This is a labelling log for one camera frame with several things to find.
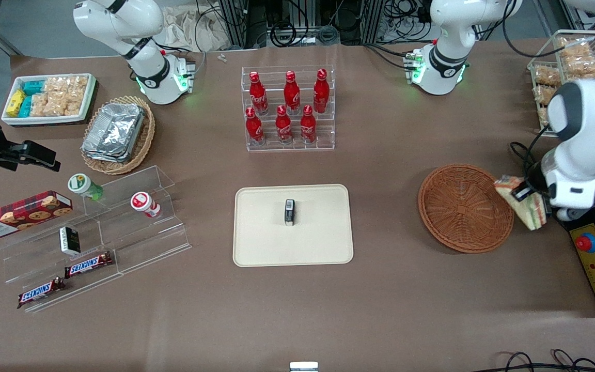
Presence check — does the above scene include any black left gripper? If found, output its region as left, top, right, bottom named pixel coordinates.
left=511, top=162, right=550, bottom=206

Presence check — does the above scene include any triangular sandwich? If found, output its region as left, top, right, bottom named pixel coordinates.
left=494, top=175, right=549, bottom=231

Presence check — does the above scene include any brown round wicker basket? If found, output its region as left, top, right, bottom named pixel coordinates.
left=417, top=164, right=514, bottom=254

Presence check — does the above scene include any aluminium foil tray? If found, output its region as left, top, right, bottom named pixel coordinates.
left=81, top=102, right=146, bottom=164

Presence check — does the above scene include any light oval wicker basket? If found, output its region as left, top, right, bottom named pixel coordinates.
left=80, top=95, right=156, bottom=176

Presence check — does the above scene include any beige rectangular serving tray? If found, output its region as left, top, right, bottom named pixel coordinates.
left=232, top=184, right=354, bottom=268

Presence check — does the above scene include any yellow snack packet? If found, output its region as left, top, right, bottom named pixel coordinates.
left=7, top=89, right=26, bottom=117

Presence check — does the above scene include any red tartan cookie box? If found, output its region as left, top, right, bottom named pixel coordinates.
left=0, top=190, right=74, bottom=242

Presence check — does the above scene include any green lid cup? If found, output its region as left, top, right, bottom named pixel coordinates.
left=67, top=173, right=104, bottom=202

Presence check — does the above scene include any white rectangular plastic bin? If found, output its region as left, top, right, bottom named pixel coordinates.
left=1, top=73, right=97, bottom=126

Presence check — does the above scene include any red emergency stop button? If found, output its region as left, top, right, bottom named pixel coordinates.
left=574, top=232, right=595, bottom=254

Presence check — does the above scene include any small black white box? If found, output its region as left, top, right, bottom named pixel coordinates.
left=59, top=226, right=82, bottom=257

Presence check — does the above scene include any brown Snickers bar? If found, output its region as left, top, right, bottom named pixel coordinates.
left=64, top=251, right=114, bottom=279
left=17, top=277, right=66, bottom=309

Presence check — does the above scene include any red lid cup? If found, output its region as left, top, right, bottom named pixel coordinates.
left=130, top=191, right=162, bottom=218

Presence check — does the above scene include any clear acrylic stepped shelf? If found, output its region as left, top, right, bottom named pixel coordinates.
left=0, top=165, right=193, bottom=314

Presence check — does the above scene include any clear acrylic bottle rack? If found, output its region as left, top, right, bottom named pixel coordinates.
left=241, top=64, right=336, bottom=152

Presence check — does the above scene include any beige crumpled cloth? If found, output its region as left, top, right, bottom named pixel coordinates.
left=159, top=4, right=232, bottom=53

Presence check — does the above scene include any red cola bottle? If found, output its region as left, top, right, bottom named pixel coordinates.
left=300, top=105, right=318, bottom=145
left=275, top=105, right=293, bottom=145
left=249, top=71, right=269, bottom=116
left=245, top=107, right=266, bottom=146
left=313, top=68, right=331, bottom=115
left=283, top=70, right=301, bottom=116

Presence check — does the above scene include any black looped cable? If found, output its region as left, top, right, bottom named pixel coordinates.
left=509, top=140, right=542, bottom=182

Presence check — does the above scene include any white wire rack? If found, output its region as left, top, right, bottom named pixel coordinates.
left=527, top=29, right=595, bottom=138

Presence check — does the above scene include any black cable bundle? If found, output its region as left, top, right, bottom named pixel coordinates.
left=488, top=350, right=595, bottom=372

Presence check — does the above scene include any aluminium profile frame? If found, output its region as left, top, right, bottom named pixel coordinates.
left=217, top=0, right=397, bottom=48

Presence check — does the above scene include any coiled black cable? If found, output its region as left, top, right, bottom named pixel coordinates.
left=269, top=21, right=298, bottom=48

